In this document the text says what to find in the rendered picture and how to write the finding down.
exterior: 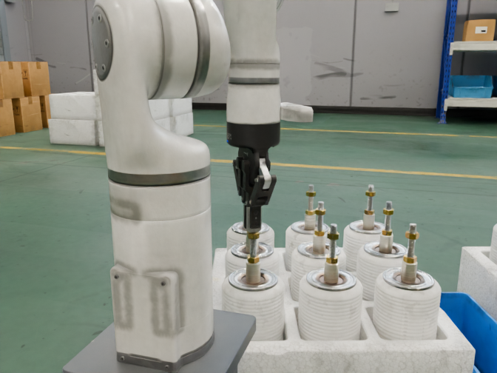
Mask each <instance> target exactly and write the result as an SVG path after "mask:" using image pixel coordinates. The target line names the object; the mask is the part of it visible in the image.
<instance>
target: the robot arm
mask: <svg viewBox="0 0 497 373"><path fill-rule="evenodd" d="M282 4H283V0H223V10H224V17H225V23H226V25H225V23H224V20H223V17H222V16H221V14H220V11H219V10H218V8H217V6H216V5H215V3H214V2H213V1H212V0H95V3H94V6H93V10H92V18H91V22H92V41H91V44H92V48H93V55H94V61H95V71H96V76H97V82H98V91H99V98H100V105H101V117H102V126H103V134H104V146H105V151H106V162H107V171H108V181H109V200H110V210H111V211H110V212H111V222H112V241H113V251H114V262H115V265H114V266H113V267H112V268H111V270H110V277H111V287H112V305H113V315H114V325H115V343H116V353H117V361H118V362H122V363H128V364H132V365H136V366H143V367H147V368H151V369H157V370H161V371H165V372H172V373H175V372H177V371H178V370H179V369H180V367H182V366H184V365H186V364H187V363H191V362H193V361H195V360H197V359H198V358H200V357H202V356H204V354H205V353H207V351H208V350H210V348H211V347H212V344H213V341H214V318H213V286H212V215H211V174H210V172H211V170H210V153H209V148H208V147H207V145H206V144H204V143H203V142H202V141H199V140H197V139H194V138H190V137H187V136H184V135H179V134H177V133H174V132H171V131H169V130H166V129H165V128H163V127H162V126H161V125H159V124H157V123H156V122H155V121H154V119H153V118H152V115H151V112H150V108H149V100H157V99H176V98H196V97H200V96H203V95H208V94H209V93H213V92H214V91H215V90H216V89H218V88H219V87H220V86H221V84H222V83H223V82H224V81H225V79H226V76H227V75H228V73H229V83H230V84H229V88H228V94H227V102H226V117H227V122H226V140H227V143H228V144H229V145H230V146H232V147H238V148H239V150H238V157H237V158H236V159H234V160H233V162H232V165H233V167H234V175H235V180H236V184H237V193H238V195H239V196H241V201H242V203H243V204H244V203H245V204H244V205H243V226H244V228H245V229H246V230H247V231H248V232H259V231H260V230H261V229H262V206H263V205H268V202H269V201H270V198H271V195H272V192H273V190H274V187H275V184H276V182H277V176H276V175H269V171H270V169H271V162H270V159H269V156H268V149H269V148H270V147H275V146H277V145H278V144H279V143H280V119H281V120H285V121H295V122H312V121H313V110H312V108H311V107H307V106H303V105H299V104H292V103H288V102H283V103H281V98H280V85H279V83H280V48H279V45H278V43H277V39H276V27H277V12H278V11H279V9H280V8H281V6H282Z"/></svg>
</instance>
